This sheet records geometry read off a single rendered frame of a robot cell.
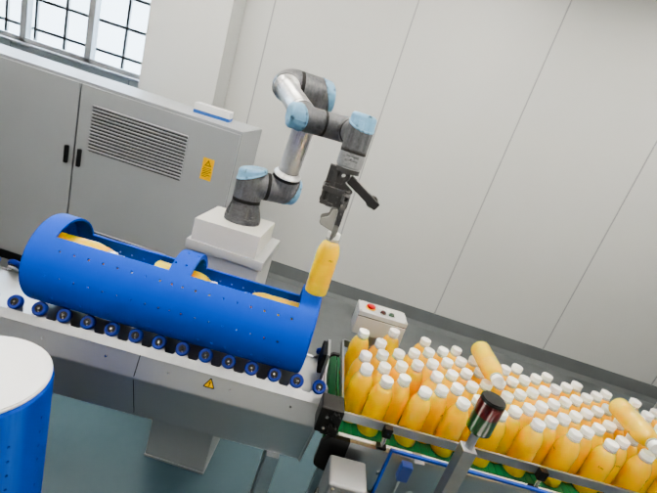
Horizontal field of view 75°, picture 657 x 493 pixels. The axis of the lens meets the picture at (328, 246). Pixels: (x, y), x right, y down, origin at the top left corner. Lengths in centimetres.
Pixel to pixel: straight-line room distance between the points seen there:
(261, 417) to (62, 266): 76
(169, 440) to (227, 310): 113
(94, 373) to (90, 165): 200
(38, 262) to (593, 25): 411
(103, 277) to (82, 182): 204
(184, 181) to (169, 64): 135
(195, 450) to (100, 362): 91
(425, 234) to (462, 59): 155
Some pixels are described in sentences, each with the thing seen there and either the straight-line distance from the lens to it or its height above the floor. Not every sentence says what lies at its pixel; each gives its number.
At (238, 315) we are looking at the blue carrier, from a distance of 131.
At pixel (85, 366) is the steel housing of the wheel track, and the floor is 83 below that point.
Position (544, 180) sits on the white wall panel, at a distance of 432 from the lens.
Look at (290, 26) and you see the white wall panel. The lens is 412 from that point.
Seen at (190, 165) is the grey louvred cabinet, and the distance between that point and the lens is 300.
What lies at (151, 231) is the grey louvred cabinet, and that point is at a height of 60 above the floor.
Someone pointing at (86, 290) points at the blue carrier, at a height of 110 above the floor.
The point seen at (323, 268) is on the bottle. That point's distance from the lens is 127.
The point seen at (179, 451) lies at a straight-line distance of 235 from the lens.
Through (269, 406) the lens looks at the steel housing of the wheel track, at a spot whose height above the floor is 86.
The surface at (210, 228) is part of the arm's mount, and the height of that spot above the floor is 122.
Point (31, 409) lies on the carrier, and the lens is 120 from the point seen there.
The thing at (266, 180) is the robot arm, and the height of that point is 143.
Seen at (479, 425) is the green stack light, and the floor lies 119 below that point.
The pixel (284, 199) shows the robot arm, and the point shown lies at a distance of 179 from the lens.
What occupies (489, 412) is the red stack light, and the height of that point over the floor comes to 124.
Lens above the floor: 181
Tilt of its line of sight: 18 degrees down
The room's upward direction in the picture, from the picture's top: 18 degrees clockwise
